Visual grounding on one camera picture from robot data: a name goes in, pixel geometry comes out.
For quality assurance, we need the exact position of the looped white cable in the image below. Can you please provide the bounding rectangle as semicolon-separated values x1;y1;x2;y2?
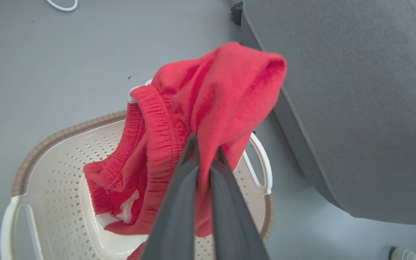
45;0;79;12

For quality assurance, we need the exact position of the beige perforated laundry basket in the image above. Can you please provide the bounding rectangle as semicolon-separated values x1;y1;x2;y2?
0;80;274;260

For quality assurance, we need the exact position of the grey fabric sofa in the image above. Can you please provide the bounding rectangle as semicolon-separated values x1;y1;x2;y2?
240;0;416;226

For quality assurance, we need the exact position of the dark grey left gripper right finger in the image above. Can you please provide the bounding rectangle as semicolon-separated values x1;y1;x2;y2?
209;145;270;260

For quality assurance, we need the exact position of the red cloth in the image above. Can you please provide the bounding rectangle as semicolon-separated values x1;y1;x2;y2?
83;41;288;260

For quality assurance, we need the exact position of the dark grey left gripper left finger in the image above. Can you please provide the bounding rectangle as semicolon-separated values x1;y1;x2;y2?
140;132;200;260

